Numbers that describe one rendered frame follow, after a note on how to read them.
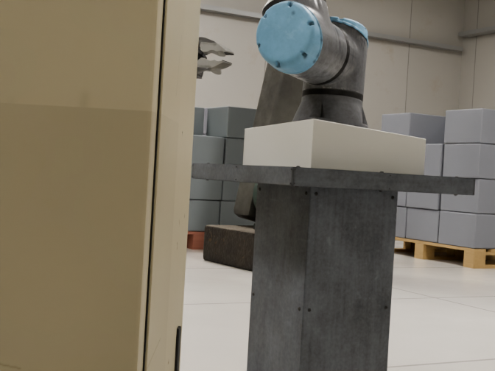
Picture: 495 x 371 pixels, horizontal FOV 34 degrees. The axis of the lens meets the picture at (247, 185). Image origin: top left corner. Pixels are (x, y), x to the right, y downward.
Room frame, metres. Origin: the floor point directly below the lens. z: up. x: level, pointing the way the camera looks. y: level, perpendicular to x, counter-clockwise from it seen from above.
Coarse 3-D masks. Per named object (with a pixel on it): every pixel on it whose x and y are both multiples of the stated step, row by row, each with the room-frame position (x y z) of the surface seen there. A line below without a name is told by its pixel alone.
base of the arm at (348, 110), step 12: (312, 96) 1.95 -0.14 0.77; (324, 96) 1.94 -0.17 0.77; (336, 96) 1.93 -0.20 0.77; (348, 96) 1.94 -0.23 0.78; (360, 96) 1.97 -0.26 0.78; (300, 108) 1.98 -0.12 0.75; (312, 108) 1.94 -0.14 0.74; (324, 108) 1.92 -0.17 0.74; (336, 108) 1.92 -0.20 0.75; (348, 108) 1.93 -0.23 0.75; (360, 108) 1.96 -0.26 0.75; (300, 120) 1.95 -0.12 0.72; (324, 120) 1.91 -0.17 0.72; (336, 120) 1.91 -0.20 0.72; (348, 120) 1.92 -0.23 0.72; (360, 120) 1.94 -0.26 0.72
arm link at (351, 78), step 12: (336, 24) 1.95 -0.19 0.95; (348, 24) 1.95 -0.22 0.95; (360, 24) 1.96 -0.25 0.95; (348, 36) 1.93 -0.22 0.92; (360, 36) 1.96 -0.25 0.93; (348, 48) 1.90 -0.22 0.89; (360, 48) 1.96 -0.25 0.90; (348, 60) 1.91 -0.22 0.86; (360, 60) 1.96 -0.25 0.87; (348, 72) 1.93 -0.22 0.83; (360, 72) 1.96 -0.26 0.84; (312, 84) 1.94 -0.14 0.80; (324, 84) 1.93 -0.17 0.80; (336, 84) 1.93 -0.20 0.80; (348, 84) 1.94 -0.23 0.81; (360, 84) 1.97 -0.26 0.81
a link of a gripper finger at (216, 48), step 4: (200, 44) 2.06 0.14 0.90; (204, 44) 2.06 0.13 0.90; (208, 44) 2.06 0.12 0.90; (212, 44) 2.05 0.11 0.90; (216, 44) 2.05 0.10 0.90; (220, 44) 2.05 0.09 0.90; (200, 48) 2.06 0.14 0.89; (204, 48) 2.06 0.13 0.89; (208, 48) 2.05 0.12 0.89; (212, 48) 2.05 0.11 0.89; (216, 48) 2.05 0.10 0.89; (220, 48) 2.04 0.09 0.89; (224, 48) 2.04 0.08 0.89; (204, 52) 2.06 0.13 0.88; (208, 52) 2.06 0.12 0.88; (212, 52) 2.06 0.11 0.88; (216, 52) 2.06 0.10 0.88; (220, 52) 2.05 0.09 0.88; (224, 52) 2.04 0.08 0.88; (228, 52) 2.04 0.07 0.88; (232, 52) 2.04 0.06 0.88; (220, 56) 2.10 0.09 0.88; (224, 56) 2.10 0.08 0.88
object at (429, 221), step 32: (384, 128) 6.85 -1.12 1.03; (416, 128) 6.58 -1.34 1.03; (448, 128) 6.15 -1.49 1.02; (480, 128) 5.86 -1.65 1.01; (448, 160) 6.13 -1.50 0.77; (480, 160) 5.85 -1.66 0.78; (416, 192) 6.43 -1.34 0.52; (480, 192) 5.86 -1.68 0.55; (416, 224) 6.42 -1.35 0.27; (448, 224) 6.09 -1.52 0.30; (480, 224) 5.87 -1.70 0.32; (416, 256) 6.38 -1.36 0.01; (448, 256) 6.47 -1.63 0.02; (480, 256) 5.87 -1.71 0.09
